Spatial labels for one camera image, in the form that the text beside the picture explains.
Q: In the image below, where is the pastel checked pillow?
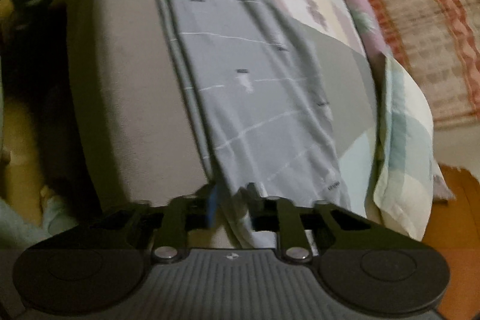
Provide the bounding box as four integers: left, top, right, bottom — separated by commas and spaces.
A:
373, 56, 455, 241

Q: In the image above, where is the pastel colour-block bed sheet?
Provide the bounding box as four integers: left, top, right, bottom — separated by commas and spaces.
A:
67, 0, 380, 250

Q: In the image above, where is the light blue patterned garment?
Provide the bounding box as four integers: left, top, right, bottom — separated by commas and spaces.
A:
143, 0, 353, 250

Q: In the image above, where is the red patterned woven mat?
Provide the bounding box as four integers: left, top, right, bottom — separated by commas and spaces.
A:
368, 0, 479, 128

